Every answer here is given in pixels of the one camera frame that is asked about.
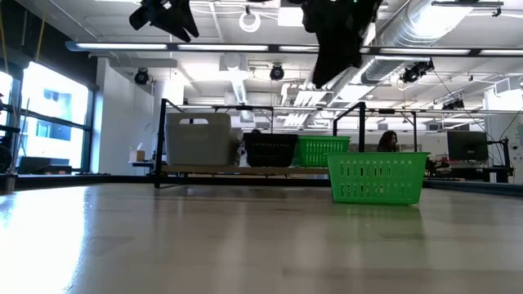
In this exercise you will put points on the small cardboard box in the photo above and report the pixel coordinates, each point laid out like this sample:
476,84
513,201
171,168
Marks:
137,155

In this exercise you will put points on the large window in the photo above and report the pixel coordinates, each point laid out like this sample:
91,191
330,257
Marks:
53,122

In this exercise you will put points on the black ceiling spotlight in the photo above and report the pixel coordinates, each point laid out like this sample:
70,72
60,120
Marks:
141,76
276,72

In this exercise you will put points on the long ceiling light bar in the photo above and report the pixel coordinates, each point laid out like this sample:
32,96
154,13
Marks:
220,47

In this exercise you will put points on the black aluminium rig frame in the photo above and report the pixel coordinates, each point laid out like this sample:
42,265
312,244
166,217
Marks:
102,179

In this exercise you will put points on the silver ventilation duct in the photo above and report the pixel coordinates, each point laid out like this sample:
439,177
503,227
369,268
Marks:
384,69

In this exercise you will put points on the black computer monitor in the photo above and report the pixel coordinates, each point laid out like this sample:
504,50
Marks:
467,145

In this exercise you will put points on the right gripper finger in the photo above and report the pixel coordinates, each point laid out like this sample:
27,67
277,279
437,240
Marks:
351,55
327,65

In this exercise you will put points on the black frame wooden shelf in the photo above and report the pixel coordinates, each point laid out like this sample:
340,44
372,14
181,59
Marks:
265,170

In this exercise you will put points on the black ceiling camera cluster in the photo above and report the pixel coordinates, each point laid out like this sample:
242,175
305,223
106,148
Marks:
417,70

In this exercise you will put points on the black metal background frame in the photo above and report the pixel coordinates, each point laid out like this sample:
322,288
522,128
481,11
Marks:
243,108
388,111

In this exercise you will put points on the cluttered black desk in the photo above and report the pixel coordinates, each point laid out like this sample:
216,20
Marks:
470,173

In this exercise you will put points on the black ceiling track fixture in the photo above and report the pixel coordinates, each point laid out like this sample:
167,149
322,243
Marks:
466,3

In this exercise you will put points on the person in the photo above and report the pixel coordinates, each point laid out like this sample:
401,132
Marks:
256,131
387,141

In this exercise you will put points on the green slotted plastic basket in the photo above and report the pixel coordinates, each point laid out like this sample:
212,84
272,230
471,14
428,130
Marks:
323,164
323,138
378,155

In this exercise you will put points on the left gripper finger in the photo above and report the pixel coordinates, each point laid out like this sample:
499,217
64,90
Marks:
139,18
186,30

